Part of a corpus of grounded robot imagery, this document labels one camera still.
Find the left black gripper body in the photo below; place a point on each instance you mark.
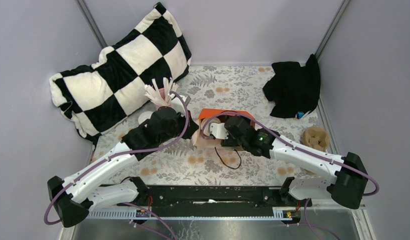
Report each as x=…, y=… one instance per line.
x=178, y=129

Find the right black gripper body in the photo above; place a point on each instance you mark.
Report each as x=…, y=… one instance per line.
x=230, y=141

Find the orange paper bag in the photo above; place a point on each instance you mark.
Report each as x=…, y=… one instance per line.
x=211, y=131

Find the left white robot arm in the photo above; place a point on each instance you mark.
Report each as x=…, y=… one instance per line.
x=75, y=196

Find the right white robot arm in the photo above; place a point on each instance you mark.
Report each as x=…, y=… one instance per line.
x=341, y=178

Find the stack of white lids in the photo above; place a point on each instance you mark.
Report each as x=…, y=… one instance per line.
x=144, y=116

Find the pink straw holder cup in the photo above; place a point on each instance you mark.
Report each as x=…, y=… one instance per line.
x=161, y=97

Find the floral tablecloth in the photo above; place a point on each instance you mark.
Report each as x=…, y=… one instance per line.
x=228, y=88

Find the black cloth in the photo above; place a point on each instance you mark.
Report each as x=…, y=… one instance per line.
x=294, y=89

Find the brown cardboard cup carrier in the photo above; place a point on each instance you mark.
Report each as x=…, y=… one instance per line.
x=316, y=138

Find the black white checkered pillow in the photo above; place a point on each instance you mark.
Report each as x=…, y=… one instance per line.
x=99, y=96

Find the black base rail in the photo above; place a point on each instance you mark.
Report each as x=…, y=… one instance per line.
x=216, y=201

